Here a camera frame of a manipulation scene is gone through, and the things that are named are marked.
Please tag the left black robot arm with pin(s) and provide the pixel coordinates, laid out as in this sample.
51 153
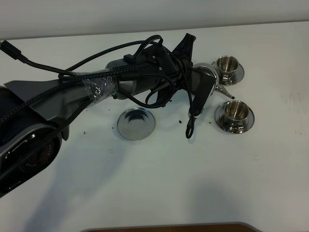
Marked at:
35 116

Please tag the far steel teacup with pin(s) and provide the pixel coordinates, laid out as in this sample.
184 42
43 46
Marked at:
226 67

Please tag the teapot steel saucer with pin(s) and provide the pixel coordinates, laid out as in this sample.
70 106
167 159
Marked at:
136 123

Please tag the far steel saucer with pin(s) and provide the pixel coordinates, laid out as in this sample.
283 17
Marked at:
235 79

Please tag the near steel teacup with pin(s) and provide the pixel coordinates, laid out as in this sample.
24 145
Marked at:
236 113

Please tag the near steel saucer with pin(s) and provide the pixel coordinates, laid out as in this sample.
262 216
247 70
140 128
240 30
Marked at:
222 123

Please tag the steel teacup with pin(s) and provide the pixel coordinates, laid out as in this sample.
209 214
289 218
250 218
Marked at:
236 113
226 67

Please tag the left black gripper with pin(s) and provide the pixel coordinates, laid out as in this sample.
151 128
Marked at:
181 58

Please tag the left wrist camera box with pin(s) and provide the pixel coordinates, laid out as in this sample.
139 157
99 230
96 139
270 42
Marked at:
201 94

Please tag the brown wooden board edge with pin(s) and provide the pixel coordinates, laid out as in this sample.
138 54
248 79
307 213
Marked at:
229 227

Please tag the stainless steel teapot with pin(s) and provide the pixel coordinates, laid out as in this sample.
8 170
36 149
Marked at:
210 70

